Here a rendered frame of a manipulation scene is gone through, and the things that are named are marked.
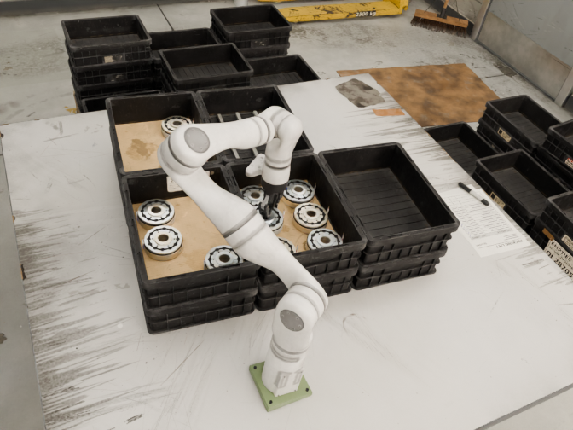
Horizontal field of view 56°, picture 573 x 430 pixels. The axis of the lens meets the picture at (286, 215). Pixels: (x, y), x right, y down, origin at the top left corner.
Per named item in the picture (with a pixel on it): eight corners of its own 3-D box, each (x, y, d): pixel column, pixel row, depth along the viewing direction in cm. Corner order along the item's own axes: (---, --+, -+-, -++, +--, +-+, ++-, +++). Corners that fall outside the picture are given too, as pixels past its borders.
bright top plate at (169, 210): (134, 204, 156) (134, 202, 156) (169, 197, 160) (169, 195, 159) (142, 228, 150) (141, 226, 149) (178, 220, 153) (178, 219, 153)
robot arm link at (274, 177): (258, 157, 153) (260, 139, 149) (294, 171, 150) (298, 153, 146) (243, 175, 147) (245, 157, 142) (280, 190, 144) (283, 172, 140)
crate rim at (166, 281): (120, 182, 155) (120, 176, 153) (223, 169, 164) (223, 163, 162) (142, 292, 129) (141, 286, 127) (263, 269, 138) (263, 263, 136)
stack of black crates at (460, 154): (494, 198, 290) (512, 165, 274) (451, 210, 279) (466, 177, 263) (450, 153, 315) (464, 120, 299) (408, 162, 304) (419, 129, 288)
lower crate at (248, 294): (256, 316, 153) (260, 289, 144) (147, 339, 143) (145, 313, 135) (221, 217, 178) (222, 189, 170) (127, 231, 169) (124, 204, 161)
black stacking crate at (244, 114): (309, 179, 180) (315, 152, 172) (222, 192, 171) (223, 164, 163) (272, 112, 206) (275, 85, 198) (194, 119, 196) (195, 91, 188)
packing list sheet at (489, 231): (535, 244, 187) (535, 243, 187) (483, 260, 178) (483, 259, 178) (475, 183, 207) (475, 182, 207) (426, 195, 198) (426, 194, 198)
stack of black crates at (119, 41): (143, 85, 326) (137, 14, 295) (156, 113, 308) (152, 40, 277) (73, 95, 311) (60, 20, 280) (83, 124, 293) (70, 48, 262)
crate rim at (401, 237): (460, 230, 157) (463, 225, 155) (367, 248, 148) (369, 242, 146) (396, 147, 183) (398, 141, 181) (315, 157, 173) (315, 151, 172)
